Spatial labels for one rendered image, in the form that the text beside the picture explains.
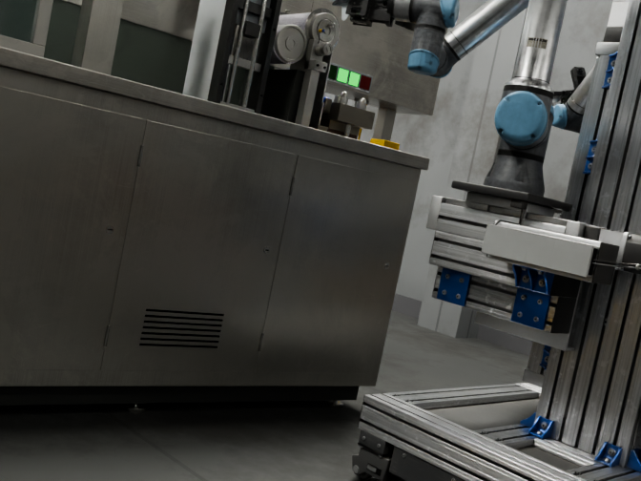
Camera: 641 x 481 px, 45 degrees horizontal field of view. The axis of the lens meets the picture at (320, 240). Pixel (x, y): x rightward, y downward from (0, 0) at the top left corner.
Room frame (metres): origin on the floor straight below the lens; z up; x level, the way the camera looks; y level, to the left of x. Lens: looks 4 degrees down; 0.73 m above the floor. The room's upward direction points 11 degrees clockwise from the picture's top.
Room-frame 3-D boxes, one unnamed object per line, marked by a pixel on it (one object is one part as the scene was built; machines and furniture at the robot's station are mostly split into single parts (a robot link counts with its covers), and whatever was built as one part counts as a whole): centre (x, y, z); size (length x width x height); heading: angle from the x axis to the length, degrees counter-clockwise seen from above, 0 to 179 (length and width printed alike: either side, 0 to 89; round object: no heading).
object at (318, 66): (2.60, 0.13, 1.05); 0.06 x 0.05 x 0.31; 38
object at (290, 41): (2.68, 0.30, 1.18); 0.26 x 0.12 x 0.12; 38
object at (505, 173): (1.99, -0.45, 0.87); 0.15 x 0.15 x 0.10
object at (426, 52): (1.96, -0.17, 1.11); 0.11 x 0.08 x 0.11; 161
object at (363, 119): (2.89, 0.09, 1.00); 0.40 x 0.16 x 0.06; 38
